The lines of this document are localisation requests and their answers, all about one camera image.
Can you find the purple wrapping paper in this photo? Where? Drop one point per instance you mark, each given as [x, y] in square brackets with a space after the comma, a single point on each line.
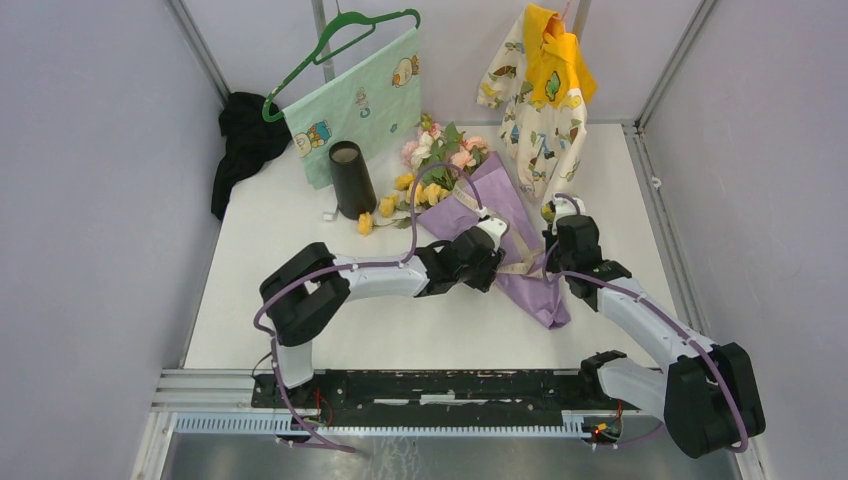
[519, 276]

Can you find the artificial flower bunch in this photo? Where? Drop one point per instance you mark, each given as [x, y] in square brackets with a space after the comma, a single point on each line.
[437, 161]

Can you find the beige printed ribbon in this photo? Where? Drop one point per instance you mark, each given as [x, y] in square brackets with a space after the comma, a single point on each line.
[512, 240]

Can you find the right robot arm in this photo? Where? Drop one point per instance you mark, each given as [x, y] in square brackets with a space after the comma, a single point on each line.
[704, 393]

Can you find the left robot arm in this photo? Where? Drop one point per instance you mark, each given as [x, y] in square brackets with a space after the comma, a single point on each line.
[302, 296]

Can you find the black cylindrical vase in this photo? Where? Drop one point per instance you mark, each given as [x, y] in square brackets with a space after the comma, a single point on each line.
[351, 179]

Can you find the green cartoon cloth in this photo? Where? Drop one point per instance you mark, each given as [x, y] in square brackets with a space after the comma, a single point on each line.
[372, 104]

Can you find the black cloth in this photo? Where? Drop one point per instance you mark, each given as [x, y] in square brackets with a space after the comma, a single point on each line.
[250, 142]

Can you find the yellow cartoon child jacket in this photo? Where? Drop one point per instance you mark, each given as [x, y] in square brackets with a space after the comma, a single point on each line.
[539, 77]

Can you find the green clothes hanger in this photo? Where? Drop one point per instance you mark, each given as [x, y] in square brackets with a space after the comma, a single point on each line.
[319, 56]

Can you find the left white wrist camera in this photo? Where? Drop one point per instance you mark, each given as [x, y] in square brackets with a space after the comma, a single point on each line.
[494, 226]

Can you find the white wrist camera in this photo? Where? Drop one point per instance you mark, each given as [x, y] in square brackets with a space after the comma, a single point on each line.
[559, 206]
[494, 226]

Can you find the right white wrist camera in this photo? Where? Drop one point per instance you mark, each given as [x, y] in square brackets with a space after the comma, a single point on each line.
[559, 206]

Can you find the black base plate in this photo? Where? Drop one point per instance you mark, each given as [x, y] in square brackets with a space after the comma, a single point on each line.
[436, 398]

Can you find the white slotted cable duct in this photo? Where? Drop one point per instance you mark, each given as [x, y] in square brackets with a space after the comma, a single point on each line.
[219, 401]

